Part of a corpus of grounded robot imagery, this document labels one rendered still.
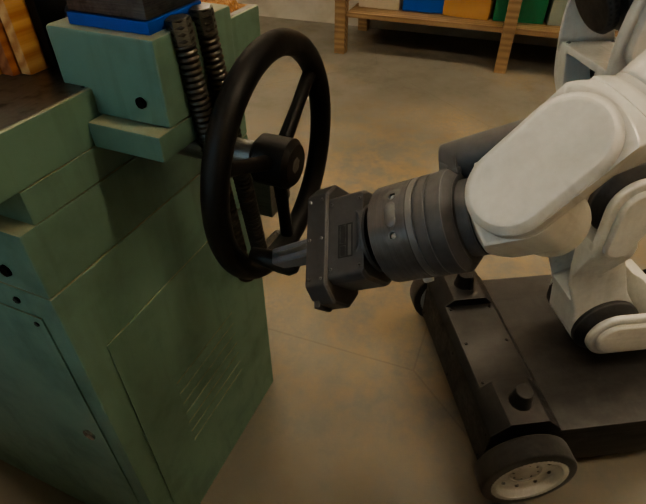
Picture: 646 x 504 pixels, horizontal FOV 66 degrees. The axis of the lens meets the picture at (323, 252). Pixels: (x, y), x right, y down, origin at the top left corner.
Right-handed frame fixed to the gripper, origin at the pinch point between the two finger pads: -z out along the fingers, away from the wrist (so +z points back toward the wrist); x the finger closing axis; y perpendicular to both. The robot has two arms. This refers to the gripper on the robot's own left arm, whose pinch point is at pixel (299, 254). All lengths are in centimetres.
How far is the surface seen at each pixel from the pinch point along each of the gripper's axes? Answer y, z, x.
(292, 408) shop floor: -63, -53, -15
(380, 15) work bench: -180, -94, 217
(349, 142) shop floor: -134, -85, 104
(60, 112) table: 19.2, -15.9, 12.6
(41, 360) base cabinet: 6.5, -38.7, -9.9
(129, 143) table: 13.0, -13.1, 11.1
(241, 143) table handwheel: 2.2, -7.7, 14.4
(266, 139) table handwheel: 1.7, -4.1, 14.0
